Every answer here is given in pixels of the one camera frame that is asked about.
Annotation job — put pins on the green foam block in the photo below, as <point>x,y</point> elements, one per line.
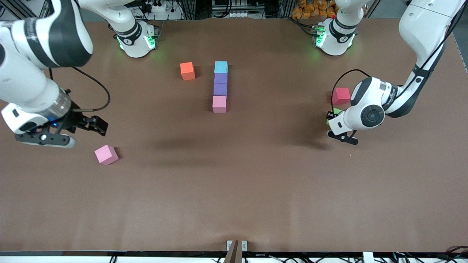
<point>337,111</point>

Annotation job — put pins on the brown camera post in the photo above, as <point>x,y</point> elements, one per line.
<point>234,255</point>

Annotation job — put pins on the white power strip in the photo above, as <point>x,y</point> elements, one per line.
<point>157,8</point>
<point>234,14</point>

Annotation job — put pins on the purple foam block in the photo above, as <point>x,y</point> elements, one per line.
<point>221,78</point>
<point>220,90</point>

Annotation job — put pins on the orange packets pile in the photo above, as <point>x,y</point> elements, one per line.
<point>310,9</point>

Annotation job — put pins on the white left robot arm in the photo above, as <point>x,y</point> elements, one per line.
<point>424,25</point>

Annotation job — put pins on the orange foam block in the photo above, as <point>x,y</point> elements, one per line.
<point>187,71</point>

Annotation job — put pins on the metal mounting bracket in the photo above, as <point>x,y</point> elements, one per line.
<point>229,245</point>

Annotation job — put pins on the large table cover sheet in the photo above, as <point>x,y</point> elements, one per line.
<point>234,182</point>

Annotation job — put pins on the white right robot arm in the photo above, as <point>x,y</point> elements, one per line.
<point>22,84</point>

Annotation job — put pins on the pink foam block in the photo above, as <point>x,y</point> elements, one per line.
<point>219,104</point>
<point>106,155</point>

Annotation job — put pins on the white table bracket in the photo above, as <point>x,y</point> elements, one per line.
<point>366,257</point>

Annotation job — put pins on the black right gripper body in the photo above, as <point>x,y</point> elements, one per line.
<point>76,117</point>

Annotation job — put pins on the light blue foam block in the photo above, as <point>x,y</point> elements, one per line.
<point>221,67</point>

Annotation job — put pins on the red foam block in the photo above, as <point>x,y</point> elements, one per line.
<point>340,96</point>

